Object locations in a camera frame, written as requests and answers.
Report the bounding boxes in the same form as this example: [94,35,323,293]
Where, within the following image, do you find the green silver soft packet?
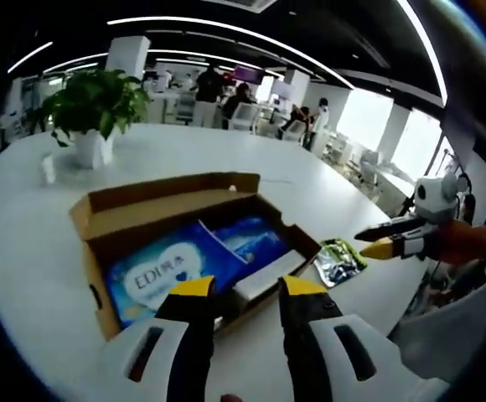
[313,237,369,289]

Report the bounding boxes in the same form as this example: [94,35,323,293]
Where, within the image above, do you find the dark blue soft tissue pack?
[199,215,292,277]

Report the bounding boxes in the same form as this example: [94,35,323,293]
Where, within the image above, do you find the brown cardboard shoe box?
[69,171,323,341]

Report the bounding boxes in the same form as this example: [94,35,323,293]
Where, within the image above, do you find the white bottle with clear cap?
[232,250,305,302]

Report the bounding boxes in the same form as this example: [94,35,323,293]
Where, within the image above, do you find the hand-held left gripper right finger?
[278,275,437,402]

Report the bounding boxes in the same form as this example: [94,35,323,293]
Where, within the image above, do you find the green plant in white pot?
[41,69,151,168]

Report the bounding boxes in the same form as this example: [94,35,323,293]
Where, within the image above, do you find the person's right hand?
[429,220,486,265]

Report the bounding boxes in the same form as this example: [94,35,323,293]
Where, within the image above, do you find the white mesh office chair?
[393,282,486,384]

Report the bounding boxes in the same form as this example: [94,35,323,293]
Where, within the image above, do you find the light blue soft tissue pack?
[106,224,244,330]

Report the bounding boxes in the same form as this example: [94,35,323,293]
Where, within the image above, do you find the white paper cup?
[40,153,59,184]

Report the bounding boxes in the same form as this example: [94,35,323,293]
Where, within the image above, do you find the purple wall screen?
[232,65,265,81]

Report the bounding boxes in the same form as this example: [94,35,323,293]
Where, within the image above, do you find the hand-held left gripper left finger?
[96,276,217,402]

